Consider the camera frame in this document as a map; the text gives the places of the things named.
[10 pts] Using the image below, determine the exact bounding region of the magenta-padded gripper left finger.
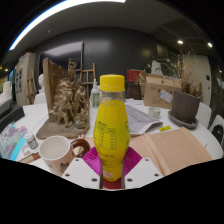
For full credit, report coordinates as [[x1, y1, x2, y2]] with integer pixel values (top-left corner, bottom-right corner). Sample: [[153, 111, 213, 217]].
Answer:
[[61, 146, 104, 190]]

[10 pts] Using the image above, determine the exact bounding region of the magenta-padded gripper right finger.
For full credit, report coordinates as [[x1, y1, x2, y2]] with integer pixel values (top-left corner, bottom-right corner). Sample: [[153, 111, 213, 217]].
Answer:
[[121, 146, 164, 190]]

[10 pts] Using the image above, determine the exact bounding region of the yellow drink bottle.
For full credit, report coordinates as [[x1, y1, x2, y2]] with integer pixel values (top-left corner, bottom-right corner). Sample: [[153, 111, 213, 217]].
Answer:
[[93, 74, 132, 183]]

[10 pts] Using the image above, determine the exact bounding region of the flat round red coaster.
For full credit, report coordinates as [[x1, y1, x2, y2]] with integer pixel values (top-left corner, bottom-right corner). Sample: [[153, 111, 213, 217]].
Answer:
[[102, 178, 125, 190]]

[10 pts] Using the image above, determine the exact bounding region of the white dotted mug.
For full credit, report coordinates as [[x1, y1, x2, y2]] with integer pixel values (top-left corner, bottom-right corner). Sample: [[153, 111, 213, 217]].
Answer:
[[39, 135, 92, 177]]

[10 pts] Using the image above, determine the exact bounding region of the newspaper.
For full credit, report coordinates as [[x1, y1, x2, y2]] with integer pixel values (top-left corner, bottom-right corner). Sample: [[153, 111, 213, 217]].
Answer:
[[123, 98, 164, 137]]

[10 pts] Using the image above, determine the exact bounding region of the beige stretched canvas panel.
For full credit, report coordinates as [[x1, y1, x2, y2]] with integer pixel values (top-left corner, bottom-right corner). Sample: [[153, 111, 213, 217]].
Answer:
[[128, 126, 214, 177]]

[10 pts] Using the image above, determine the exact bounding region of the small glass jar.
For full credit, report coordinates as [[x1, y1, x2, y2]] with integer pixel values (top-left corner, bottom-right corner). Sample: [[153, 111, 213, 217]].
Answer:
[[148, 106, 162, 119]]

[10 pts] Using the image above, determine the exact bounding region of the small jar with silver lid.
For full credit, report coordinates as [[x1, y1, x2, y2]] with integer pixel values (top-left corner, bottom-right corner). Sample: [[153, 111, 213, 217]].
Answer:
[[24, 132, 39, 150]]

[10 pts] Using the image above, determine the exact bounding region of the white spray bottle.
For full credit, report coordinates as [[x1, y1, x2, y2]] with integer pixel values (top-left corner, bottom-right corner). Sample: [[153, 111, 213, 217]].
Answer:
[[89, 78, 102, 109]]

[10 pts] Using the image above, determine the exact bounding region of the black mesh basket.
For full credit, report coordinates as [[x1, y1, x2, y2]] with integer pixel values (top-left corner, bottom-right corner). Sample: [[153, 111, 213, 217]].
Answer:
[[124, 81, 143, 101]]

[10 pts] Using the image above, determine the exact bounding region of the cardboard box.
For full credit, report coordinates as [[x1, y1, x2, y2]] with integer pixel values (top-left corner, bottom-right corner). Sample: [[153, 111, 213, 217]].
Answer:
[[143, 73, 183, 109]]

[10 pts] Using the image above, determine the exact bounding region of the colourful purple painting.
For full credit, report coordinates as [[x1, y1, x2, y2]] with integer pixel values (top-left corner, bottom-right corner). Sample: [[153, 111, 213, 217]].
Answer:
[[0, 121, 29, 161]]

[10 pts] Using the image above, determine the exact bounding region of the wooden easel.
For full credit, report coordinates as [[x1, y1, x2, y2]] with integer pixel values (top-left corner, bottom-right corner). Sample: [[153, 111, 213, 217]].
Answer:
[[78, 62, 98, 99], [25, 68, 38, 105]]

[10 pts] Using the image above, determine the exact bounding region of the red box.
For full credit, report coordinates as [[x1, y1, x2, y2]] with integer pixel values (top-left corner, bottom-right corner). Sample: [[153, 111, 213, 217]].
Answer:
[[126, 68, 144, 83]]

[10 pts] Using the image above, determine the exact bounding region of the white chair with black print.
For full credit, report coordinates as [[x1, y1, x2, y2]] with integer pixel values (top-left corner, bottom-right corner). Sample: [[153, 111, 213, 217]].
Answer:
[[209, 114, 224, 146]]

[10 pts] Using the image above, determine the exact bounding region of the black box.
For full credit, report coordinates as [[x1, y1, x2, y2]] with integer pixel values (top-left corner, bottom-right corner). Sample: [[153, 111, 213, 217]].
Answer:
[[0, 104, 26, 133]]

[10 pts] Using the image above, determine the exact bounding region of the white plaster bust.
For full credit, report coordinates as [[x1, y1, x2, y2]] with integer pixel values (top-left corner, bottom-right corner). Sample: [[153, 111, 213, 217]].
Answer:
[[37, 73, 46, 95]]

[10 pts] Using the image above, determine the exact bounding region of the white cabinet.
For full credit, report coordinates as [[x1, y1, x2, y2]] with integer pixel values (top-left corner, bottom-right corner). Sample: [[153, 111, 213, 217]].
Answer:
[[14, 52, 37, 107]]

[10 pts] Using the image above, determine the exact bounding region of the black wall screen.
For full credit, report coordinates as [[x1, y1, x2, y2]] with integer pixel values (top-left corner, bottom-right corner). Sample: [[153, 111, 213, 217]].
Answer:
[[39, 40, 84, 73]]

